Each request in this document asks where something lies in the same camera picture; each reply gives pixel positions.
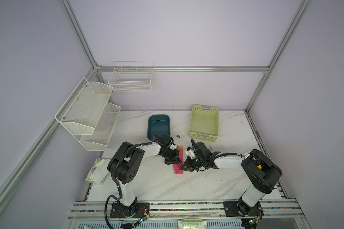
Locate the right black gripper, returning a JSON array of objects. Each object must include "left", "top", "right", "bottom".
[{"left": 179, "top": 156, "right": 204, "bottom": 172}]

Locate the pink paper napkin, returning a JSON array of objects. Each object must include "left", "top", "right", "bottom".
[{"left": 174, "top": 151, "right": 183, "bottom": 175}]

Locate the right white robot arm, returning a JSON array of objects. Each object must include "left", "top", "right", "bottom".
[{"left": 180, "top": 139, "right": 282, "bottom": 216}]

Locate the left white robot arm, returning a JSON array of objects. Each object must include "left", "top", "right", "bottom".
[{"left": 107, "top": 134, "right": 182, "bottom": 215}]

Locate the colourful napkin packet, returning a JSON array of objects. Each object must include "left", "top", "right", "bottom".
[{"left": 85, "top": 158, "right": 110, "bottom": 185}]

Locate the teal plastic oval tub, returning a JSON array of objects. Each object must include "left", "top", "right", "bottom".
[{"left": 147, "top": 114, "right": 171, "bottom": 141}]

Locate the light green plastic basket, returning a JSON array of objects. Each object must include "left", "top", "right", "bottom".
[{"left": 189, "top": 105, "right": 219, "bottom": 142}]

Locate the white perforated metal shelf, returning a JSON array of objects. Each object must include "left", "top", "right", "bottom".
[{"left": 54, "top": 78, "right": 121, "bottom": 151}]

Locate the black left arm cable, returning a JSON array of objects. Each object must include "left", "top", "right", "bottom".
[{"left": 104, "top": 140, "right": 161, "bottom": 229}]

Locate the white wire basket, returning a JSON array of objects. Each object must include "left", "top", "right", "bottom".
[{"left": 108, "top": 62, "right": 154, "bottom": 93}]

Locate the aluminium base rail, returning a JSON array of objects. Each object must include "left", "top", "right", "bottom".
[{"left": 65, "top": 198, "right": 310, "bottom": 229}]

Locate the aluminium frame profile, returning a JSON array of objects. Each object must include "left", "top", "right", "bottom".
[{"left": 0, "top": 1, "right": 311, "bottom": 215}]

